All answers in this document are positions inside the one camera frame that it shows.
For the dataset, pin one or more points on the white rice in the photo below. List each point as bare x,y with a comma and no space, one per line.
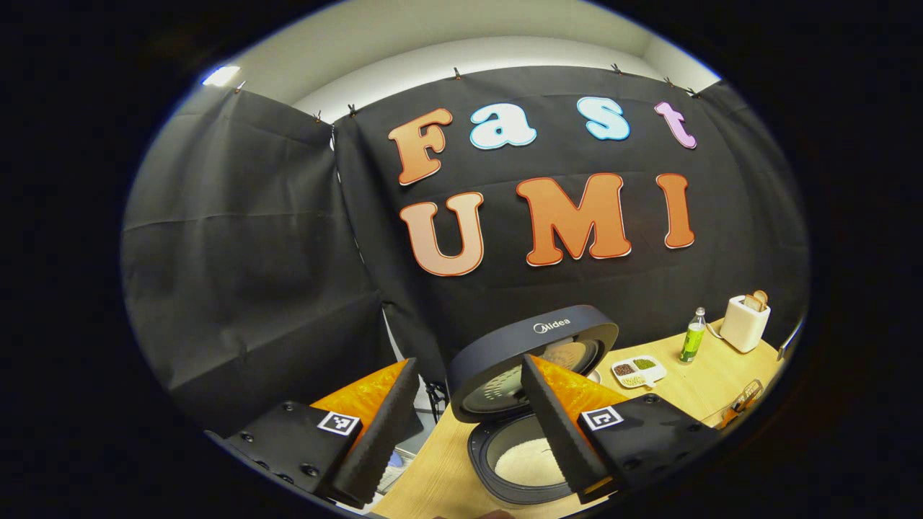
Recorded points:
523,465

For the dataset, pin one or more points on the dark red beans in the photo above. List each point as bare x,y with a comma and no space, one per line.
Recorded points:
624,369

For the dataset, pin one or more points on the small ceiling light panel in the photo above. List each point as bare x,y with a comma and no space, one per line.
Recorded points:
221,76

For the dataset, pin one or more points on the green mung beans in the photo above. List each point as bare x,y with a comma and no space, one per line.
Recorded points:
645,364

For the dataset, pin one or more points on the toasted bread slice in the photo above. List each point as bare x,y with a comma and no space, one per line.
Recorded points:
751,303
761,298

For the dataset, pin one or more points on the white divided dish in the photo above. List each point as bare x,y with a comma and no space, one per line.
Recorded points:
660,375

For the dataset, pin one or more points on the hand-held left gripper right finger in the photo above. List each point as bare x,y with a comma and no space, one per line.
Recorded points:
559,432

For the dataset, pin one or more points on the dark grey rice cooker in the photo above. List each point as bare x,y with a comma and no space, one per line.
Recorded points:
505,339

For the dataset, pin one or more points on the yellow soybeans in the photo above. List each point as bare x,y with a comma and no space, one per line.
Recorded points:
633,380

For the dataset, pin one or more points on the white toaster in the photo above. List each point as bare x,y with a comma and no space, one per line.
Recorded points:
743,328

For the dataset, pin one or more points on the green drink bottle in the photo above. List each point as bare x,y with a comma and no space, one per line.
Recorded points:
693,342

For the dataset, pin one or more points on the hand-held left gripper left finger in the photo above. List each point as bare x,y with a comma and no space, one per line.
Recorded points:
378,432

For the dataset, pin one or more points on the black backdrop cloth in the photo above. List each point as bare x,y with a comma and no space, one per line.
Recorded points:
238,252

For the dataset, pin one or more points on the row of black cloth clips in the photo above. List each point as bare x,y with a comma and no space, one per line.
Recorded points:
616,69

